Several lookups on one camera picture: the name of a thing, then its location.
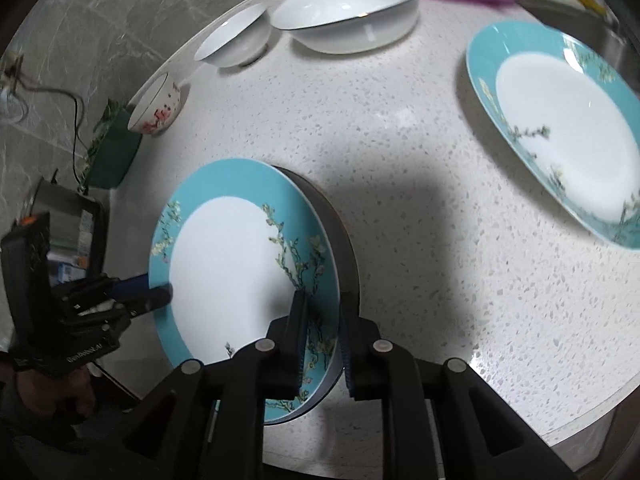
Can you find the small white bowl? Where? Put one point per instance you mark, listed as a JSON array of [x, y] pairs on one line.
[[235, 45]]

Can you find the red floral brown-rimmed bowl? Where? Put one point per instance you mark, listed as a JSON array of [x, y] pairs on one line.
[[160, 110]]

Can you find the green vegetable container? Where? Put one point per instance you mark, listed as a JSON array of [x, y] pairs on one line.
[[112, 155]]

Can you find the teal floral rim plate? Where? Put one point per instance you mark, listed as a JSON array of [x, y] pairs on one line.
[[225, 270], [560, 130]]

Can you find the white power plug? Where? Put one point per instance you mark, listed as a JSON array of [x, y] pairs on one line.
[[11, 107]]

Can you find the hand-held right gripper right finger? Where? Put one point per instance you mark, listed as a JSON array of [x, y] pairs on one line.
[[346, 355]]

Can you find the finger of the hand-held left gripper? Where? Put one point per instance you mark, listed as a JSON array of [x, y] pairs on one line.
[[155, 297], [132, 284]]

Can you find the steel kitchen appliance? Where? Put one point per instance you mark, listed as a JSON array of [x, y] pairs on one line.
[[65, 210]]

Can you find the large white bowl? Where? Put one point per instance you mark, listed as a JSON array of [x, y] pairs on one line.
[[350, 5]]

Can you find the person's left hand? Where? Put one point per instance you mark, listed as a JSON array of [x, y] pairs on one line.
[[60, 395]]

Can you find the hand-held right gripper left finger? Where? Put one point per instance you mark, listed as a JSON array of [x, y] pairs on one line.
[[300, 340]]

